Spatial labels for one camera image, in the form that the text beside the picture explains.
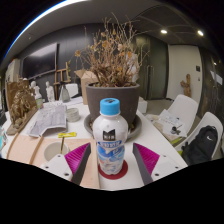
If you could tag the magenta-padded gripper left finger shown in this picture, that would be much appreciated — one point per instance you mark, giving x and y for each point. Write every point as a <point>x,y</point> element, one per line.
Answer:
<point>56,165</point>

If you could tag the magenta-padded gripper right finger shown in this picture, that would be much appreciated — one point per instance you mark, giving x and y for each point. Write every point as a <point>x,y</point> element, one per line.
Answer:
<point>165,165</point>

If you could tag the blue-capped white drink bottle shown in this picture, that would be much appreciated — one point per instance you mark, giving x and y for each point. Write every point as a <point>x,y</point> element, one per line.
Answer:
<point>110,143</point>

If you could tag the wooden stirring stick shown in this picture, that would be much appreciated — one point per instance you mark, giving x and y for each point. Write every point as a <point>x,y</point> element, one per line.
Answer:
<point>62,143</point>

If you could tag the green seat cushion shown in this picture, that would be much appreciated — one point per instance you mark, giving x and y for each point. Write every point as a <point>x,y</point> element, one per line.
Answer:
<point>176,140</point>

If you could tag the beige mat with wooden strips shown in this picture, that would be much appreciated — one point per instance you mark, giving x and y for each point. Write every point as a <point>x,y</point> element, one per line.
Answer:
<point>23,146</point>

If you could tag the black backpack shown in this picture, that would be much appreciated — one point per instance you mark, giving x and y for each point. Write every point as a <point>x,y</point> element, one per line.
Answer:
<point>200,146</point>

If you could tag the flat round red coaster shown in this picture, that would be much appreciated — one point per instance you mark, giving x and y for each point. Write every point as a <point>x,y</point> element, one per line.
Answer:
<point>124,171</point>

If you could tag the stack of papers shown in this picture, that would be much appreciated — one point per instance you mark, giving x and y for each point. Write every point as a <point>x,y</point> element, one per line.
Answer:
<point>168,121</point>

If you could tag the small white bowl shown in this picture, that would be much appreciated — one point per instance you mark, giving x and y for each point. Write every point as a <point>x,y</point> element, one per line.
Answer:
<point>73,114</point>

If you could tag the colourful book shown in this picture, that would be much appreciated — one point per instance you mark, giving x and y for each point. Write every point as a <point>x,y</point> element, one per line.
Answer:
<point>2,138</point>

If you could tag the brown relief sculpture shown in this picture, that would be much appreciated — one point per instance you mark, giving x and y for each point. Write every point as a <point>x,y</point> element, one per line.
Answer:
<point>21,106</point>

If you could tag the clear bottle with green label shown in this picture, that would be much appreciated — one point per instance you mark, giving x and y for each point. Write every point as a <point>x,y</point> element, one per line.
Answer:
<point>38,99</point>

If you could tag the dark glass flask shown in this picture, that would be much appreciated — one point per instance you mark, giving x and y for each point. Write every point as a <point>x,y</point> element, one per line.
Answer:
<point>65,95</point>

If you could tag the small white figurine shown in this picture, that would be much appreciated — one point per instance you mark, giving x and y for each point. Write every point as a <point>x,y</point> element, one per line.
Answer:
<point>50,91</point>

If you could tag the wooden figure sculpture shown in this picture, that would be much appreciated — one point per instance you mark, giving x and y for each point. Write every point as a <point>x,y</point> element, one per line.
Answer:
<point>186,85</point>

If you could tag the wooden easel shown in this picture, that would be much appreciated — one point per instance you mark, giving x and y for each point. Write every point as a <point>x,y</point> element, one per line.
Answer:
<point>62,78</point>

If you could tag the cardboard box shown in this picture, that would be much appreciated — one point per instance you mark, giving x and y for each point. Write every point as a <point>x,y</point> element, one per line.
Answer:
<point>85,81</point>

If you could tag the dried plant in grey pot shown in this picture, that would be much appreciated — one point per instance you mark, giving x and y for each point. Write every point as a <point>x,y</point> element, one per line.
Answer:
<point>113,93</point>

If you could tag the white cabinet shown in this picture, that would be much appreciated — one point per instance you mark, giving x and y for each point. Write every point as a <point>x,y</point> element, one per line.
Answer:
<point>12,71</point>

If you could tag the round ceiling spotlight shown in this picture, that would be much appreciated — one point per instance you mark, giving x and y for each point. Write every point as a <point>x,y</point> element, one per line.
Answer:
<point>200,33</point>
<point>163,31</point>

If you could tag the long ceiling light strip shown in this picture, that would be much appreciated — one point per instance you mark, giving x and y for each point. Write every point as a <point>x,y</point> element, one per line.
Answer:
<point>40,16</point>

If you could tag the white pedestal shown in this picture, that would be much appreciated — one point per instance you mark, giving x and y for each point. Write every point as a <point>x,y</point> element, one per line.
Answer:
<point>142,106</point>

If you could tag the black wall screen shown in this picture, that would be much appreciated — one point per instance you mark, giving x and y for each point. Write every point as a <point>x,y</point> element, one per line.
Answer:
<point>40,61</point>

